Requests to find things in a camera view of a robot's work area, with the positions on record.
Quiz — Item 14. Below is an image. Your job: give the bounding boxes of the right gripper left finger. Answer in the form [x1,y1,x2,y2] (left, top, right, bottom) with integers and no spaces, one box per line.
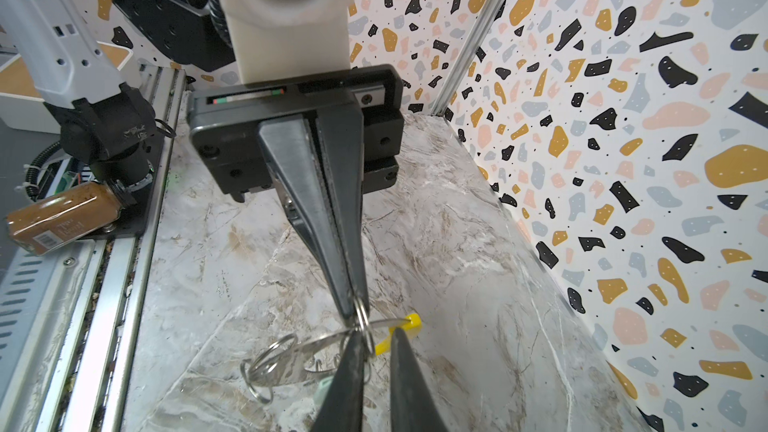
[310,331,367,432]

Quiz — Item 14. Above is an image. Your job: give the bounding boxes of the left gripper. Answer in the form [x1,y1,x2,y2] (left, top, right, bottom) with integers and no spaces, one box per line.
[187,65,404,321]

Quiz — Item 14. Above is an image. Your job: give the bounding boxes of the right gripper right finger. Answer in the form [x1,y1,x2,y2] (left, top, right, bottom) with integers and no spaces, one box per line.
[390,328,448,432]

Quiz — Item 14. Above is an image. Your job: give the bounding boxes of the metal key gauge with yellow handle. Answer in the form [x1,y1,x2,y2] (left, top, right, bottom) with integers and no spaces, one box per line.
[239,313,424,404]

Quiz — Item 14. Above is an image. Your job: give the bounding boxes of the steel split keyring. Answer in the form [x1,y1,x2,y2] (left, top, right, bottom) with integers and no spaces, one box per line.
[353,296,376,356]

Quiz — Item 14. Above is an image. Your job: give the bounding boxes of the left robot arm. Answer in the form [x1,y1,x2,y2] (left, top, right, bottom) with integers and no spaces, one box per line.
[1,0,402,324]

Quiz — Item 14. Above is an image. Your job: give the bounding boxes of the brown circuit box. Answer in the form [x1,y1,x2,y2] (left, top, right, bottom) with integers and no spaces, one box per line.
[6,180,137,255]

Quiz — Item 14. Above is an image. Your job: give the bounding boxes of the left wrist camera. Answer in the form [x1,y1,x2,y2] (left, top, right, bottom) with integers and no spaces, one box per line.
[219,0,354,84]

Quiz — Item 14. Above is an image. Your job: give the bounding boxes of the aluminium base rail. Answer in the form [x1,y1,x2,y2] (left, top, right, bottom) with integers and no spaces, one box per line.
[0,63,188,432]

